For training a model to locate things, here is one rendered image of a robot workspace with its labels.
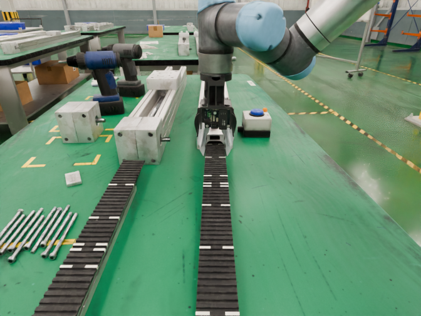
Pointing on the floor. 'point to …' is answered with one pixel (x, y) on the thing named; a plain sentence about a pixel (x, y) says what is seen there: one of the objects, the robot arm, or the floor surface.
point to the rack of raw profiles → (401, 31)
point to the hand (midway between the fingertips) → (215, 149)
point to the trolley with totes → (21, 32)
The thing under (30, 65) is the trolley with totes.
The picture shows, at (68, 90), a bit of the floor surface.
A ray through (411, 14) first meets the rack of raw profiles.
